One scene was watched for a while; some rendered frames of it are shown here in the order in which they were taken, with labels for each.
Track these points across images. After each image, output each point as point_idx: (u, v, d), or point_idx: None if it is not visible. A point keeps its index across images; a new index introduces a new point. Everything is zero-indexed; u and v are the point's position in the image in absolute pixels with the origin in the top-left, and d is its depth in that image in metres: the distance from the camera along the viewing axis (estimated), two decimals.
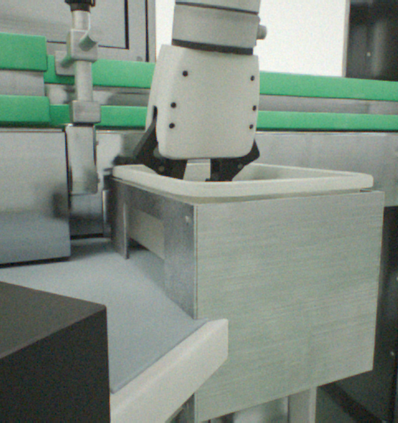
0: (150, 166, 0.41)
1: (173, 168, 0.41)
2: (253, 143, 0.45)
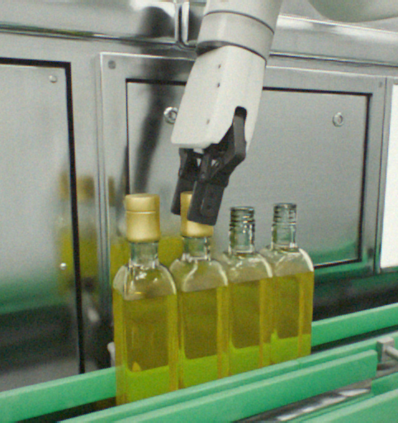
0: (235, 165, 0.41)
1: None
2: None
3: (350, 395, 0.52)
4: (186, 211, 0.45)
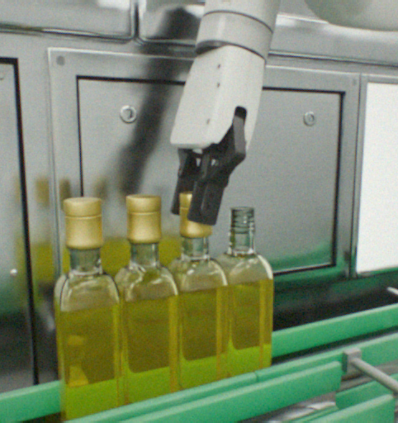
0: (235, 165, 0.41)
1: None
2: None
3: (312, 409, 0.49)
4: (130, 216, 0.42)
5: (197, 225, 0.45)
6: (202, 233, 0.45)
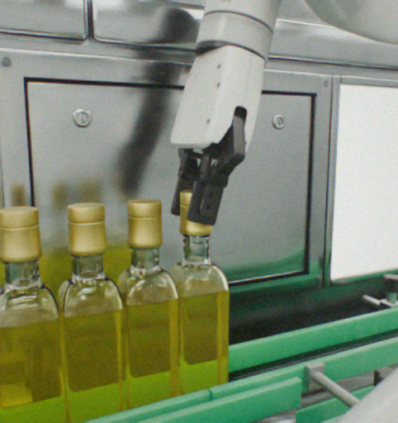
0: (234, 165, 0.41)
1: None
2: None
3: None
4: (71, 225, 0.40)
5: (144, 235, 0.42)
6: (150, 244, 0.43)
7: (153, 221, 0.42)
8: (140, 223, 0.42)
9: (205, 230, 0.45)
